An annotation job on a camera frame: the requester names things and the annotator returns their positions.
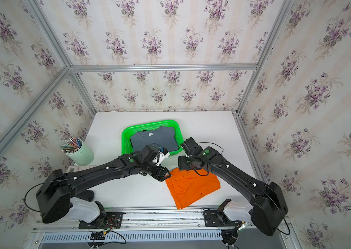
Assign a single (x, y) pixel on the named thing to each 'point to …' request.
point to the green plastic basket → (126, 146)
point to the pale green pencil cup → (84, 156)
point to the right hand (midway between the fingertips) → (184, 165)
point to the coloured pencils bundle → (72, 145)
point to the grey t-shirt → (162, 137)
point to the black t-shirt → (131, 144)
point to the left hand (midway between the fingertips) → (168, 175)
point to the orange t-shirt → (188, 187)
